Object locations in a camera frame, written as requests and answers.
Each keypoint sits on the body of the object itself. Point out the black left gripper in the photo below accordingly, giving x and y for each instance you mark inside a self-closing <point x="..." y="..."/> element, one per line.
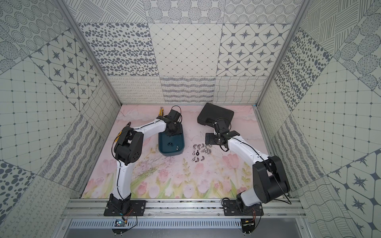
<point x="173" y="128"/>

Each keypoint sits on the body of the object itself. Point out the teal plastic storage box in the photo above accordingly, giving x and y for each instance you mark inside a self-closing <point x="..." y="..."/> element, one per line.
<point x="171" y="145"/>

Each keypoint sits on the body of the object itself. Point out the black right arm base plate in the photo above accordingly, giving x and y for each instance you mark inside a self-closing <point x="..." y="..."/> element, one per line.
<point x="237" y="208"/>

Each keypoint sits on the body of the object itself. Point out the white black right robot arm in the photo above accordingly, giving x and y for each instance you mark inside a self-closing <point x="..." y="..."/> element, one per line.
<point x="269" y="177"/>

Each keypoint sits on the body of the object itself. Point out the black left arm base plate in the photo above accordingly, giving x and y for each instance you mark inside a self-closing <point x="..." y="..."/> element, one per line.
<point x="123" y="207"/>

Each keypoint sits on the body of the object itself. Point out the aluminium mounting rail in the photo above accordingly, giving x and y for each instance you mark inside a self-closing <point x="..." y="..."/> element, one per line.
<point x="181" y="208"/>

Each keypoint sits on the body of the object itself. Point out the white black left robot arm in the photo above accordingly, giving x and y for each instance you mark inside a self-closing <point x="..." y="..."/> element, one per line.
<point x="127" y="149"/>

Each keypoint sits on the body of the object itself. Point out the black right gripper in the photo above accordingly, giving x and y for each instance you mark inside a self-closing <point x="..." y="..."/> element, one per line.
<point x="210" y="137"/>

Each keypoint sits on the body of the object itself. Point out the yellow black pliers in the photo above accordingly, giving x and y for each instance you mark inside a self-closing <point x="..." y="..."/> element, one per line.
<point x="117" y="137"/>

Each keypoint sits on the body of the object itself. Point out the black plastic tool case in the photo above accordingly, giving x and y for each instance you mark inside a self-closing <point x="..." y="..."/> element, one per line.
<point x="210" y="113"/>

